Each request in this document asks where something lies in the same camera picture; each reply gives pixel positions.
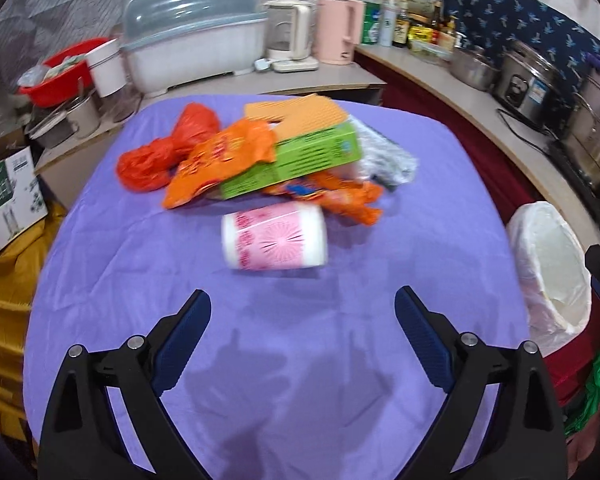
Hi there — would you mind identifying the green white milk carton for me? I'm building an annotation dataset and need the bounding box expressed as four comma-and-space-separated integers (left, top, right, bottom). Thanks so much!
348, 115, 418, 191

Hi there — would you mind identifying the orange snack wrapper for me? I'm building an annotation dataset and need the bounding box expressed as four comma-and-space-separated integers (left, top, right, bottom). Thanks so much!
261, 171, 382, 226

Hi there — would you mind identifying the red plastic bag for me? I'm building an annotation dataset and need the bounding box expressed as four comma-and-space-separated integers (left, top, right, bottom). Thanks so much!
116, 103, 221, 193

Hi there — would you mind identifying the pink white tissue roll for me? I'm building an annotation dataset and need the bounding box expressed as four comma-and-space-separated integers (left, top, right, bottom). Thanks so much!
221, 202, 328, 271

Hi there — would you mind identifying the green cardboard tea box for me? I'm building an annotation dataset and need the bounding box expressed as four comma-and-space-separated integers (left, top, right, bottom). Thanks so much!
218, 122, 362, 200

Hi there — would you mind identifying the orange foam net sleeve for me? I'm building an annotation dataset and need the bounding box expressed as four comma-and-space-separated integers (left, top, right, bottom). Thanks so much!
244, 94, 349, 142

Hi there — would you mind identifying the orange snack bag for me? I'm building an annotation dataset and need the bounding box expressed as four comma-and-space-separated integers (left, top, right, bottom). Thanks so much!
162, 118, 277, 209

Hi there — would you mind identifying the white lined trash bin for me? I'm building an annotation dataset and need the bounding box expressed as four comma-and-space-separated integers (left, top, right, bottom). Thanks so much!
506, 202, 592, 356

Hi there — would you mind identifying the black induction cooktop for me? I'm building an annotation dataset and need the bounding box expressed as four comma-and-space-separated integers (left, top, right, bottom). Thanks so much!
546, 141, 600, 226

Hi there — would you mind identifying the steel stacked steamer pot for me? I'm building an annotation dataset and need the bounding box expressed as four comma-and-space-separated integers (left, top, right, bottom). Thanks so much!
562, 54, 600, 184

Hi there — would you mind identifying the yellow cloth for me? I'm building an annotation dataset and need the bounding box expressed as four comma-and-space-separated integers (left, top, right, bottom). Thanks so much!
0, 203, 67, 441

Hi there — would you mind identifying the steel rice cooker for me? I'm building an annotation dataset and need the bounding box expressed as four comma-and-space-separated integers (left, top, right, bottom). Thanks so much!
492, 40, 559, 130

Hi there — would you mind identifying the purple tablecloth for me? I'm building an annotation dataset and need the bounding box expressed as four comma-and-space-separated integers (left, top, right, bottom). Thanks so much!
23, 99, 529, 479

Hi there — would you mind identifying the small steel pot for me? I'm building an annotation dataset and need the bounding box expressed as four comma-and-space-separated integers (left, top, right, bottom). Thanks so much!
449, 46, 498, 92

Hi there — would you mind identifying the white printed cardboard box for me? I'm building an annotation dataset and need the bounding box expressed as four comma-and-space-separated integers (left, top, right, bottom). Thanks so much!
0, 146, 47, 252

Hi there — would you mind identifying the dark soy sauce bottle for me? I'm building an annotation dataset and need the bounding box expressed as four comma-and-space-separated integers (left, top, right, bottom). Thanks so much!
392, 0, 410, 48

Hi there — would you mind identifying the steel mug with utensils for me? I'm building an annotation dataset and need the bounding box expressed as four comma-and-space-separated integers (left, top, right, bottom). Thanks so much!
66, 90, 100, 139

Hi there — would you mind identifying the white cylindrical bottle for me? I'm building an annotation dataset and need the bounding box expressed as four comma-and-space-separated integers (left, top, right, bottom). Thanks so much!
378, 0, 398, 47

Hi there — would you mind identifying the green tin can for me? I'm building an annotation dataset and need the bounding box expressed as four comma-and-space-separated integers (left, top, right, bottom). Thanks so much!
361, 0, 381, 44

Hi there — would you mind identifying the red plastic basin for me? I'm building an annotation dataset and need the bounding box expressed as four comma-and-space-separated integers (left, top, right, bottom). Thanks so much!
18, 37, 108, 108

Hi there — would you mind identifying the pink electric kettle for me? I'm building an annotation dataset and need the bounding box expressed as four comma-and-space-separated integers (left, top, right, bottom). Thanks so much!
314, 0, 364, 65

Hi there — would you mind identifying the white plastic cup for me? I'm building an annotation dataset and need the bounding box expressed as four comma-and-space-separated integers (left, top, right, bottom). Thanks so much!
85, 39, 126, 98

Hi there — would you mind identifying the white power plug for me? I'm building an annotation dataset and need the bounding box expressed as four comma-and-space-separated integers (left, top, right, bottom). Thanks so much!
253, 58, 272, 73

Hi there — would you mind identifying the white glass electric kettle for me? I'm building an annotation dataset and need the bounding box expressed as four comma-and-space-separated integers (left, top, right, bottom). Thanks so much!
264, 0, 320, 74

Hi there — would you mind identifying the grey lidded dish rack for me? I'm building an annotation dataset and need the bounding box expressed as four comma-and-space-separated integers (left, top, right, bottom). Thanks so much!
122, 0, 268, 94

